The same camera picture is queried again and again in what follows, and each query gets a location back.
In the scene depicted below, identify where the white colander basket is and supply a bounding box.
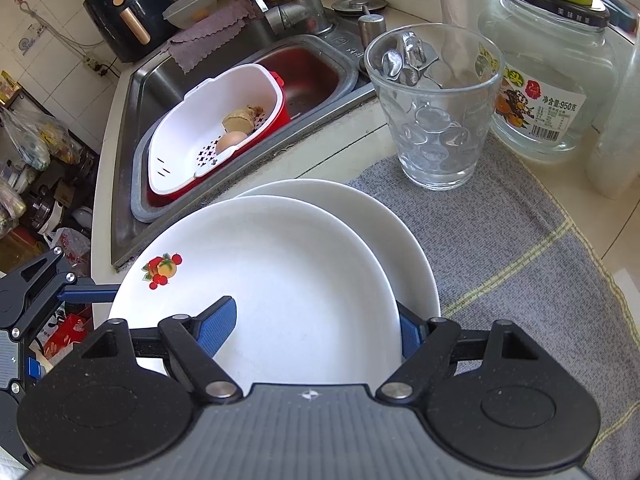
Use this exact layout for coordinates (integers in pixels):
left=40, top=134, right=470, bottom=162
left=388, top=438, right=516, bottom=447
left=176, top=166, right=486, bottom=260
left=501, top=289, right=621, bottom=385
left=148, top=63, right=285, bottom=196

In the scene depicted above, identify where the grey sink tub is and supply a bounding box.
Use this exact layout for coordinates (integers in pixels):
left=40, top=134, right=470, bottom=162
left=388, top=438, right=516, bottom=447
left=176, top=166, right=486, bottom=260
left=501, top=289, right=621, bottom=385
left=131, top=35, right=360, bottom=224

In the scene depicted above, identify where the clear drinking glass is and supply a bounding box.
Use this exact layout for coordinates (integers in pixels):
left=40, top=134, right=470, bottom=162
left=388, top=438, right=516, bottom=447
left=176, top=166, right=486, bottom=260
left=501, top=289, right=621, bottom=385
left=364, top=22, right=506, bottom=191

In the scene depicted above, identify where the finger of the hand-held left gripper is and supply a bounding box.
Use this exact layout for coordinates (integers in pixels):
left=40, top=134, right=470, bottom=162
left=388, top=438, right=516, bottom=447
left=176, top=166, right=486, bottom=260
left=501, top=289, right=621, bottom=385
left=0, top=247, right=121, bottom=341

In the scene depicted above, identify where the white red plastic bag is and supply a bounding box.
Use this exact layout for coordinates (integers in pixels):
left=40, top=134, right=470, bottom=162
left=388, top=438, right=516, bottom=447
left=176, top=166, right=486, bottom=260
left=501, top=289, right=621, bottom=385
left=39, top=227, right=92, bottom=267

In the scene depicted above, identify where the ginger piece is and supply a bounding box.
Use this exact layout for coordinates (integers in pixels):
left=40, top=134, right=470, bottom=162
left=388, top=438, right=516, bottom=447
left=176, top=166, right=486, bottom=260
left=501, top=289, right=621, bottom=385
left=221, top=105, right=266, bottom=133

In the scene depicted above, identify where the white and red strainer basket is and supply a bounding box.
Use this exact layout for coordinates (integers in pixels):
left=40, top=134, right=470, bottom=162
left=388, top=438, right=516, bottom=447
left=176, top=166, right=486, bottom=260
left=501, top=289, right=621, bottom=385
left=145, top=72, right=292, bottom=207

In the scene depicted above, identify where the dark blue air fryer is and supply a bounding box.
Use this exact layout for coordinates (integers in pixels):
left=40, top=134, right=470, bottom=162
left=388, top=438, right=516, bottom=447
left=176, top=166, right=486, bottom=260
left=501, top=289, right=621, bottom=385
left=82, top=0, right=176, bottom=63

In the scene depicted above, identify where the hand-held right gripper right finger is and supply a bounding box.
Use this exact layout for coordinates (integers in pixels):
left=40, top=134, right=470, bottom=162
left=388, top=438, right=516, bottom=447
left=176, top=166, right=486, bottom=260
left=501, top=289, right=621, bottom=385
left=375, top=300, right=543, bottom=403

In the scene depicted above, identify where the clear plastic food container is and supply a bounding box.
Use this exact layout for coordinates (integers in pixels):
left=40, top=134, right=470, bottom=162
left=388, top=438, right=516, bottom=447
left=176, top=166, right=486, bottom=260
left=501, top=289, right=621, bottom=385
left=162, top=0, right=218, bottom=29

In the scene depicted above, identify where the metal drain cover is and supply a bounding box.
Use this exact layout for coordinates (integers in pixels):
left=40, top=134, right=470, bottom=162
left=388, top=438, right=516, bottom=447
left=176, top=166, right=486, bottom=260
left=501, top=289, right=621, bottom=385
left=331, top=0, right=388, bottom=13

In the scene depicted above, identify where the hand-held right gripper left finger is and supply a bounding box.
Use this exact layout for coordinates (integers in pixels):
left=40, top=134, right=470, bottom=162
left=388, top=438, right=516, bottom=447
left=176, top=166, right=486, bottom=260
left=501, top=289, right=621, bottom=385
left=80, top=296, right=246, bottom=406

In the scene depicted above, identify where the red packet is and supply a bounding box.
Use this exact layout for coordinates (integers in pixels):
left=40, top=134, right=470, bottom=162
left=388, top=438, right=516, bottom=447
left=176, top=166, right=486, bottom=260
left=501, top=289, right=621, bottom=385
left=44, top=312, right=92, bottom=359

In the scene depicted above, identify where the white fruit print plate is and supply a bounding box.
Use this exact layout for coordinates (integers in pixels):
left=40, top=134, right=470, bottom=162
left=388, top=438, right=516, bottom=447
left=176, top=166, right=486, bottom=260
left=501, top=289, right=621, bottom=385
left=232, top=178, right=442, bottom=361
left=107, top=195, right=403, bottom=396

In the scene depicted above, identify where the clear plastic bag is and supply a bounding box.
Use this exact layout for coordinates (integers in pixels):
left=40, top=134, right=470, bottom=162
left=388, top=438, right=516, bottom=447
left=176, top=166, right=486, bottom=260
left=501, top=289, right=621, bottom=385
left=0, top=105, right=83, bottom=171

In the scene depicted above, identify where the brown egg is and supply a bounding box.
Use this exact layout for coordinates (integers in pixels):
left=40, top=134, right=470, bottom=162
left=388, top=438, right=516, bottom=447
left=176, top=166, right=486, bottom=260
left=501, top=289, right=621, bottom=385
left=215, top=131, right=249, bottom=156

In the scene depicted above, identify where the purple dish cloth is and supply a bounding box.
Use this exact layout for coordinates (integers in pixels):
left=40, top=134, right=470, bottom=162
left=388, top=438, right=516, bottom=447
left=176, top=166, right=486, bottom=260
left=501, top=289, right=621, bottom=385
left=167, top=0, right=261, bottom=75

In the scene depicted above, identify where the glass jar with green lid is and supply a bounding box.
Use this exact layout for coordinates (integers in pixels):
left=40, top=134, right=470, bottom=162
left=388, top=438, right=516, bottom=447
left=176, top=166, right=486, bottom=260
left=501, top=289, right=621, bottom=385
left=477, top=0, right=621, bottom=153

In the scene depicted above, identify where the metal soap dispenser knob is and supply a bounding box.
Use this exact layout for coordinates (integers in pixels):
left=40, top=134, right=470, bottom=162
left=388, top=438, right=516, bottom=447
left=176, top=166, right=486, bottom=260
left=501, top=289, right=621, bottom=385
left=357, top=7, right=387, bottom=51

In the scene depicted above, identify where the stainless steel sink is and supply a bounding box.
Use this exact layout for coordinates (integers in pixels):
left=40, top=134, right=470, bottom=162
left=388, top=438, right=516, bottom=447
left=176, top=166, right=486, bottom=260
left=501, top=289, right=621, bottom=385
left=107, top=20, right=381, bottom=268

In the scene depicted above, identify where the grey blue checked towel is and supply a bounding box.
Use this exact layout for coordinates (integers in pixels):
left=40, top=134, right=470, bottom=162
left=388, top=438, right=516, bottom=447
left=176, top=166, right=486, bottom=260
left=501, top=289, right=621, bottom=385
left=347, top=132, right=640, bottom=480

